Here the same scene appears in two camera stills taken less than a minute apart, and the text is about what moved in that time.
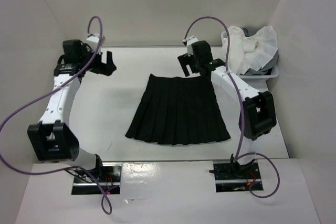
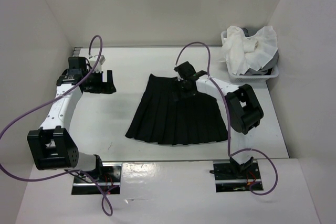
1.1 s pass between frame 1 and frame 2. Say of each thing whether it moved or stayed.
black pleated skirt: stayed
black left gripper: moved
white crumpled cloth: stayed
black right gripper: moved
